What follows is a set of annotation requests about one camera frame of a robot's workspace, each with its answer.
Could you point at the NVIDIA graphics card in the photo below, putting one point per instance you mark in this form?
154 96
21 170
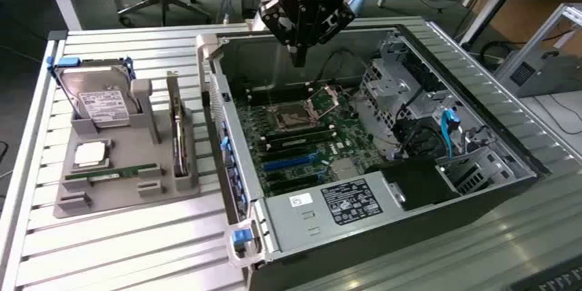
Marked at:
178 127

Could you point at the silver drive cage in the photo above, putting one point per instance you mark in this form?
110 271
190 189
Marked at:
396 88

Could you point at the metal socket cover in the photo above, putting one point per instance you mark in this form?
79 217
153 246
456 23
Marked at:
333 105

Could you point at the black office chair base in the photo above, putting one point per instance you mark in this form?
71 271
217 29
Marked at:
165 4

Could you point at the CPU socket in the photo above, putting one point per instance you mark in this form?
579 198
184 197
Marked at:
289 117

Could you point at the green motherboard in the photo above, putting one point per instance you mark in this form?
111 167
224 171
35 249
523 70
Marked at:
350 134

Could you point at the black tripod pole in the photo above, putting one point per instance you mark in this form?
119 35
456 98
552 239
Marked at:
500 1

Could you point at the silver chipset heatsink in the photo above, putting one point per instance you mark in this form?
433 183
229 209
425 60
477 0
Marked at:
348 170

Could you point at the hard disk in blue carrier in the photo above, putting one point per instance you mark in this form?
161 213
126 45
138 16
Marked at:
102 100

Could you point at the grey computer tower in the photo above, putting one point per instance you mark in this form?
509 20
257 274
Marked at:
545 76

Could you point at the grey parts rack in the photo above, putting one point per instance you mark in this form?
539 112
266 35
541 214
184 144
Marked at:
128 154

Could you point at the silver disk bay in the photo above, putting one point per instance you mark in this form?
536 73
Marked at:
477 175

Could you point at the silver CPU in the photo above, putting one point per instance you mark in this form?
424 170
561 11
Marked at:
91 154

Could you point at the green RAM stick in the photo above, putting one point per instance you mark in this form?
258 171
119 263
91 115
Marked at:
114 172

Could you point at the grey power supply unit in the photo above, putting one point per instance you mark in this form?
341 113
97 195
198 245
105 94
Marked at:
292 223

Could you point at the blue case latch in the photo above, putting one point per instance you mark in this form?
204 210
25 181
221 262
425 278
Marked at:
241 238

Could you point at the black open PC case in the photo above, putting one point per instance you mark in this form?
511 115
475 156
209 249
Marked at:
455 223

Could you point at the aluminium profile frame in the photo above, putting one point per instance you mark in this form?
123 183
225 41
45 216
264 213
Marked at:
544 32

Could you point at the black plastic duct cover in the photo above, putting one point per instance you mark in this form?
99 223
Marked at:
419 182

